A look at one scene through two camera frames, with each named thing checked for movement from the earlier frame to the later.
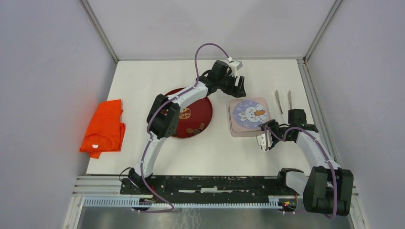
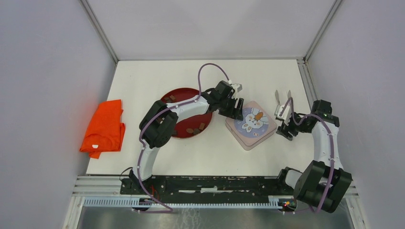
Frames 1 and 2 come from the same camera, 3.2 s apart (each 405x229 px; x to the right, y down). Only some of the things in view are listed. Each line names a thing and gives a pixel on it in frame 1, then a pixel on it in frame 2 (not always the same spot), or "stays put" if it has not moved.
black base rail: x=208 y=186 stays put
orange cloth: x=105 y=132 stays put
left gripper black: x=237 y=91 → x=234 y=113
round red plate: x=195 y=119 stays put
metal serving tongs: x=277 y=97 stays put
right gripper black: x=271 y=123 → x=283 y=130
